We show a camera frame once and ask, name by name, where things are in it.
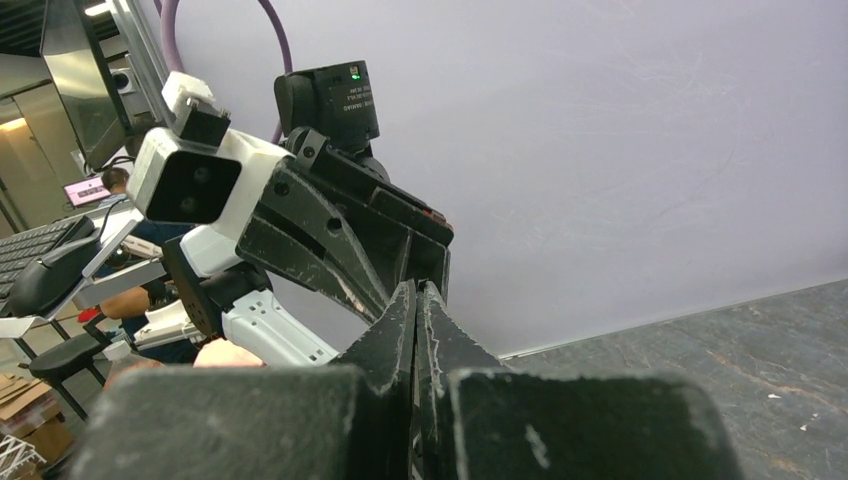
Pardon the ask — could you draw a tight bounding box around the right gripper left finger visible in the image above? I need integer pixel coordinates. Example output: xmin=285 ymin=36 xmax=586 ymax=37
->
xmin=66 ymin=281 xmax=416 ymax=479

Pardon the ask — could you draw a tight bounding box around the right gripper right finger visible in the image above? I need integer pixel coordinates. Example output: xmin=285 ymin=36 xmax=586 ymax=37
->
xmin=417 ymin=283 xmax=744 ymax=479

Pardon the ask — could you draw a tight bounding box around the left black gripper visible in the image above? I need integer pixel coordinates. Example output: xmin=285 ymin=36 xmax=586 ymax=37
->
xmin=236 ymin=127 xmax=455 ymax=325

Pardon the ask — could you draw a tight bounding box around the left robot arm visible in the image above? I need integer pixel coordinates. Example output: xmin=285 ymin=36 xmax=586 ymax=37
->
xmin=130 ymin=60 xmax=454 ymax=366

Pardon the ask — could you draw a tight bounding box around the pink cloth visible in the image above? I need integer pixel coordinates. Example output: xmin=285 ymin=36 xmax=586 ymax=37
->
xmin=102 ymin=339 xmax=266 ymax=392

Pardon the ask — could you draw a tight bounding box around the seated person in blue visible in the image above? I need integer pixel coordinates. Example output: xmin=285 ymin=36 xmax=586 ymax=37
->
xmin=100 ymin=167 xmax=199 ymax=364

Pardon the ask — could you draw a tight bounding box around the white keyboard tray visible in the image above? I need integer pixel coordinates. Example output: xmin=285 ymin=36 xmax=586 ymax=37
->
xmin=1 ymin=202 xmax=164 ymax=339

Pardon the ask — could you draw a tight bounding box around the pink lit monitor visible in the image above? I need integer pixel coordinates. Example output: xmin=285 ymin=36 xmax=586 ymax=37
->
xmin=62 ymin=176 xmax=111 ymax=208

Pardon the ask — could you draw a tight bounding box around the black computer mouse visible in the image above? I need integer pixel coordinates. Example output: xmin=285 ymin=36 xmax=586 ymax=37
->
xmin=7 ymin=237 xmax=101 ymax=317

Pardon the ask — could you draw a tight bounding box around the black stool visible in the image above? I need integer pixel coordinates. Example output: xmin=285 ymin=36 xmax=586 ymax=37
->
xmin=14 ymin=312 xmax=110 ymax=422

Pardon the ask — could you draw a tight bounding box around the black computer keyboard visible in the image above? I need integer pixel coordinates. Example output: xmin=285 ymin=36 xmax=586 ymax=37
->
xmin=1 ymin=216 xmax=95 ymax=301

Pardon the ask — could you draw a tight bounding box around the cardboard box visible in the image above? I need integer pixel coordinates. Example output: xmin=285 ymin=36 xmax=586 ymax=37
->
xmin=1 ymin=373 xmax=74 ymax=465

